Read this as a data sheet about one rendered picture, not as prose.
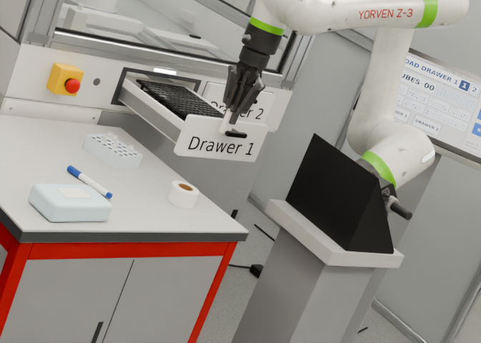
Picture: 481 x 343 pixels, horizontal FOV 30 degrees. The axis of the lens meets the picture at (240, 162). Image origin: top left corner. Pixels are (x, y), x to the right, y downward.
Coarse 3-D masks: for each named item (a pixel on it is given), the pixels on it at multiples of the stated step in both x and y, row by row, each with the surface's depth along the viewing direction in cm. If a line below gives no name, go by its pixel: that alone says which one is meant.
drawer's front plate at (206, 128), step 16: (192, 128) 227; (208, 128) 231; (240, 128) 239; (256, 128) 243; (176, 144) 228; (192, 144) 230; (208, 144) 234; (224, 144) 237; (240, 144) 241; (256, 144) 246; (240, 160) 245
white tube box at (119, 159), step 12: (84, 144) 224; (96, 144) 222; (108, 144) 224; (120, 144) 228; (96, 156) 222; (108, 156) 220; (120, 156) 218; (132, 156) 221; (120, 168) 220; (132, 168) 224
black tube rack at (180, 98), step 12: (144, 84) 248; (156, 84) 253; (168, 84) 258; (156, 96) 253; (168, 96) 246; (180, 96) 251; (192, 96) 256; (168, 108) 246; (180, 108) 240; (192, 108) 244; (204, 108) 249
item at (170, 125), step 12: (132, 84) 246; (180, 84) 266; (120, 96) 248; (132, 96) 245; (144, 96) 242; (132, 108) 244; (144, 108) 241; (156, 108) 238; (216, 108) 256; (156, 120) 237; (168, 120) 234; (180, 120) 231; (168, 132) 233
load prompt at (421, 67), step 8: (408, 56) 305; (408, 64) 304; (416, 64) 304; (424, 64) 304; (424, 72) 303; (432, 72) 303; (440, 72) 304; (448, 72) 304; (440, 80) 302; (448, 80) 303; (456, 80) 303; (464, 80) 303; (456, 88) 302; (464, 88) 302; (472, 88) 302; (480, 88) 302
